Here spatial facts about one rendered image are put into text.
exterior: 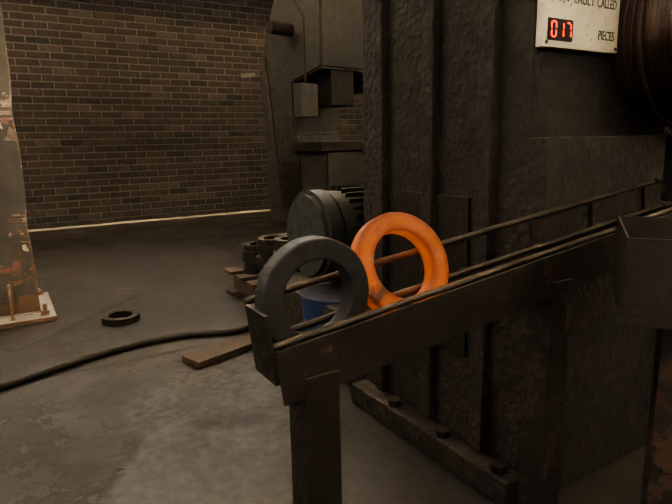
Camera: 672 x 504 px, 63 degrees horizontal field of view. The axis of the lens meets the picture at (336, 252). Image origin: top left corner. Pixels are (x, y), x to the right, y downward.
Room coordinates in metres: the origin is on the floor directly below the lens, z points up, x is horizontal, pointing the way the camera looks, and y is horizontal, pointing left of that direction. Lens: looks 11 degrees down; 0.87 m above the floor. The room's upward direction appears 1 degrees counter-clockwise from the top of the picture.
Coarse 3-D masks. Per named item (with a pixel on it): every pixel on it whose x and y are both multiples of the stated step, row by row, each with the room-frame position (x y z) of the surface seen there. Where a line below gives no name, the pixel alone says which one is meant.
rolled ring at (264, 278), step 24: (312, 240) 0.80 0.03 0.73; (336, 240) 0.83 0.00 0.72; (288, 264) 0.78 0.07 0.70; (336, 264) 0.83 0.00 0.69; (360, 264) 0.85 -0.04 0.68; (264, 288) 0.76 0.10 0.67; (360, 288) 0.84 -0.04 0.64; (264, 312) 0.76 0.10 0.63; (336, 312) 0.85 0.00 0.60; (360, 312) 0.84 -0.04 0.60; (288, 336) 0.78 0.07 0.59
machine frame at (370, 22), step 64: (384, 0) 1.65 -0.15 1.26; (448, 0) 1.45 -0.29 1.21; (512, 0) 1.28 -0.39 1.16; (384, 64) 1.65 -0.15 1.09; (448, 64) 1.45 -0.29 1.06; (512, 64) 1.27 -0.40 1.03; (576, 64) 1.31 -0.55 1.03; (384, 128) 1.65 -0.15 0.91; (448, 128) 1.45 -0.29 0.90; (512, 128) 1.27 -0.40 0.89; (576, 128) 1.32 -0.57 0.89; (640, 128) 1.45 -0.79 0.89; (384, 192) 1.65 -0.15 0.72; (448, 192) 1.44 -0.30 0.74; (512, 192) 1.26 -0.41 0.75; (576, 192) 1.24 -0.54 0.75; (640, 192) 1.37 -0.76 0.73; (384, 256) 1.65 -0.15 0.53; (448, 256) 1.42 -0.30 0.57; (512, 320) 1.25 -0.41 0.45; (576, 320) 1.25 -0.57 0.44; (384, 384) 1.65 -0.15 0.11; (448, 384) 1.43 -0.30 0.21; (512, 384) 1.24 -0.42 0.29; (576, 384) 1.26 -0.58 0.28; (640, 384) 1.41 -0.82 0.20; (448, 448) 1.34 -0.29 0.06; (512, 448) 1.23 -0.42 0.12; (576, 448) 1.27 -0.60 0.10
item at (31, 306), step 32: (0, 0) 2.81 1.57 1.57; (0, 32) 2.80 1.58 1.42; (0, 64) 2.79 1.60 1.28; (0, 96) 2.78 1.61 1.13; (0, 128) 2.77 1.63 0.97; (0, 160) 2.77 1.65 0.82; (0, 192) 2.76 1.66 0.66; (0, 224) 2.75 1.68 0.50; (0, 256) 2.74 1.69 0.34; (32, 256) 2.80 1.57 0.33; (0, 288) 2.73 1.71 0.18; (32, 288) 2.80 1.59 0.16; (0, 320) 2.68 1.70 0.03; (32, 320) 2.68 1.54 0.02
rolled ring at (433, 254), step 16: (368, 224) 0.92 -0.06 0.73; (384, 224) 0.94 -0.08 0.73; (400, 224) 0.95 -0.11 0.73; (416, 224) 0.97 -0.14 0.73; (368, 240) 0.91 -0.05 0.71; (416, 240) 0.97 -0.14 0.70; (432, 240) 0.97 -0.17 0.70; (368, 256) 0.90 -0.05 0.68; (432, 256) 0.95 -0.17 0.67; (368, 272) 0.88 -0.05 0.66; (432, 272) 0.95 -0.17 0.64; (448, 272) 0.96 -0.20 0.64; (384, 288) 0.89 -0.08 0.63; (432, 288) 0.93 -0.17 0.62; (368, 304) 0.89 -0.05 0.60; (384, 304) 0.87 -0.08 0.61
